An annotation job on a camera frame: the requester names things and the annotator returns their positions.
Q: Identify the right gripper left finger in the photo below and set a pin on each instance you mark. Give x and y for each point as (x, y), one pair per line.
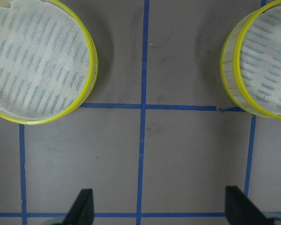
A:
(82, 210)

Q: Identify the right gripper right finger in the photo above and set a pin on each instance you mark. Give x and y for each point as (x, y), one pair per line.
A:
(239, 210)

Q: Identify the side yellow bamboo steamer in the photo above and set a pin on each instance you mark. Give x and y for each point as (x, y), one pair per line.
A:
(250, 62)

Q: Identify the centre yellow bamboo steamer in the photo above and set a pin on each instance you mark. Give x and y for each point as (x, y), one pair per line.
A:
(48, 61)

